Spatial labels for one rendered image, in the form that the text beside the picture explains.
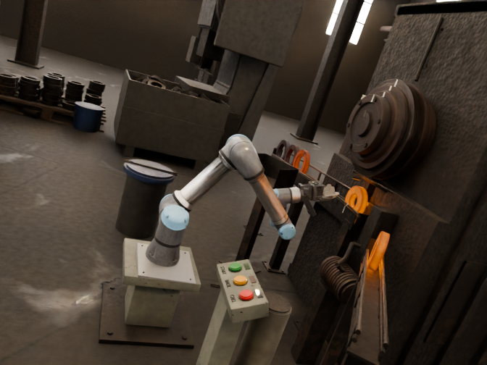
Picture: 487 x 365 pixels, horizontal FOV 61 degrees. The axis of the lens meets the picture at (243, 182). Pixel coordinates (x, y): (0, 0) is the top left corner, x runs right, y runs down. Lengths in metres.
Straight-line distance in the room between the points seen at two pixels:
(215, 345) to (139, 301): 0.62
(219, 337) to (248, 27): 3.54
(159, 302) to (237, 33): 3.10
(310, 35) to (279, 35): 8.09
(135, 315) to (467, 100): 1.66
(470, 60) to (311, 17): 10.77
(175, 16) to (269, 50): 7.40
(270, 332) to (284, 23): 3.64
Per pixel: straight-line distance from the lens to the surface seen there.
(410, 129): 1.89
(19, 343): 1.86
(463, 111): 1.94
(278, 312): 1.39
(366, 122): 2.00
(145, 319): 1.95
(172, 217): 1.75
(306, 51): 12.64
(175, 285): 1.79
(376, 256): 1.60
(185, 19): 11.79
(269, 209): 1.81
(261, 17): 4.48
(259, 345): 1.46
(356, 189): 2.14
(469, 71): 2.00
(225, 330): 1.33
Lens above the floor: 1.23
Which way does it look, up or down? 16 degrees down
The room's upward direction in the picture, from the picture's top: 18 degrees clockwise
